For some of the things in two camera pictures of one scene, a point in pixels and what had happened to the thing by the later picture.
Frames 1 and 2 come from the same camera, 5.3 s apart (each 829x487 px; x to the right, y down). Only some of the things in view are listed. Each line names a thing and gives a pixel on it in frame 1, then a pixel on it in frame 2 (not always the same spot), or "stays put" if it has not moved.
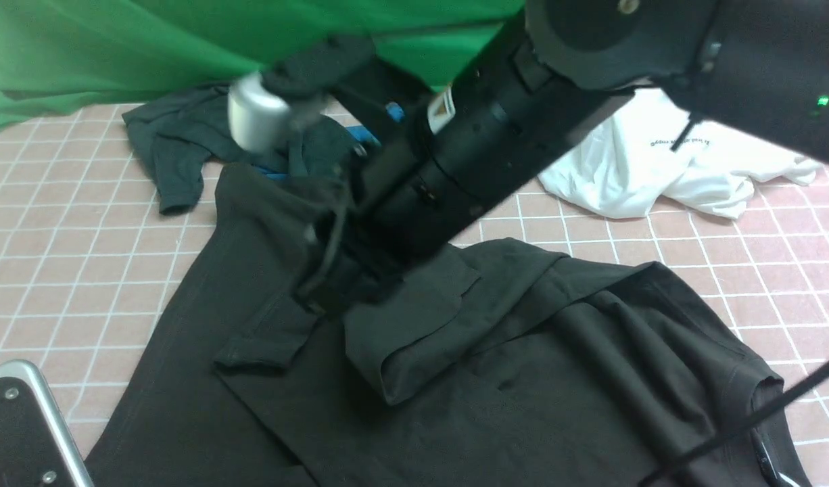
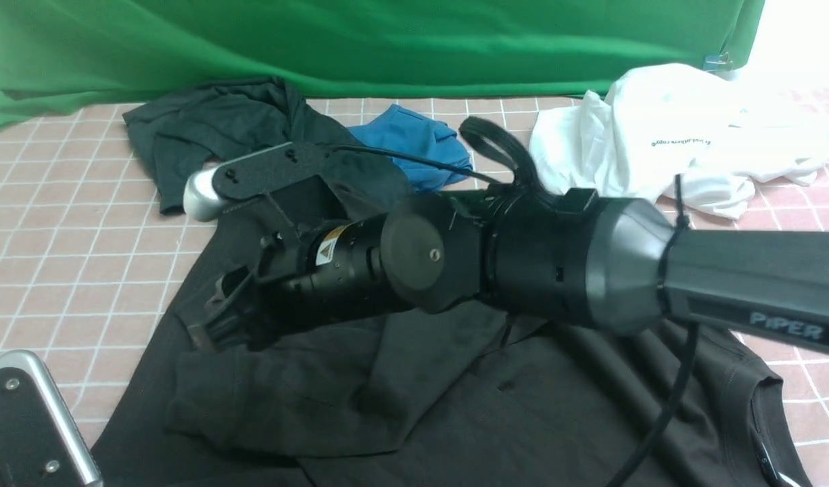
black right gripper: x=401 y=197 -> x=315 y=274
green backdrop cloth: x=40 y=57 stays put
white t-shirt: x=647 y=147 stays put
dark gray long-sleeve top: x=507 y=364 stays put
